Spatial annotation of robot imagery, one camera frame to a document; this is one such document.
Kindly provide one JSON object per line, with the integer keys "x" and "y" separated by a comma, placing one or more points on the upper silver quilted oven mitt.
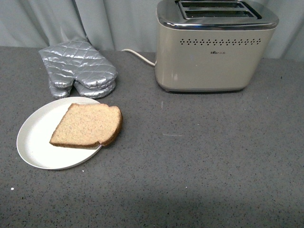
{"x": 77, "y": 61}

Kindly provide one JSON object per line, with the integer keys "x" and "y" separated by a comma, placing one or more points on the beige two-slot toaster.
{"x": 210, "y": 45}

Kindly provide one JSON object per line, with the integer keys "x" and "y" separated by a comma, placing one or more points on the brown bread slice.
{"x": 88, "y": 126}

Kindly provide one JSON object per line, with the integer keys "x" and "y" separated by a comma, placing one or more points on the silver quilted oven mitt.
{"x": 77, "y": 61}
{"x": 59, "y": 93}

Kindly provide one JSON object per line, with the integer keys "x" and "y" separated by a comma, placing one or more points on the grey-white backdrop curtain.
{"x": 120, "y": 24}

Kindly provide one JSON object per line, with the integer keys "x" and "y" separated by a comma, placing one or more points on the white round plate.
{"x": 34, "y": 135}

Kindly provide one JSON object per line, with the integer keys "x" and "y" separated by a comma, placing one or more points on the lower silver quilted oven mitt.
{"x": 59, "y": 93}

